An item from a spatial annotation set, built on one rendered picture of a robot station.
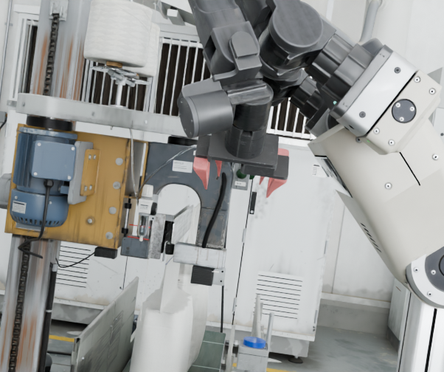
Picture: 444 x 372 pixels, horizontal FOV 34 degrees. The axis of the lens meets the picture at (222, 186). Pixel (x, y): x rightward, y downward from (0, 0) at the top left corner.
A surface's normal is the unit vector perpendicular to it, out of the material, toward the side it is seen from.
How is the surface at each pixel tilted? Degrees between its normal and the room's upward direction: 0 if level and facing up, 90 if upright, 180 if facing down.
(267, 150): 44
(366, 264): 90
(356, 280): 90
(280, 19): 66
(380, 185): 90
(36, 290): 90
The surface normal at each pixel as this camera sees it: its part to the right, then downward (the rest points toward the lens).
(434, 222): 0.25, 0.50
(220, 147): 0.10, -0.68
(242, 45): 0.25, -0.33
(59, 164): 0.37, 0.10
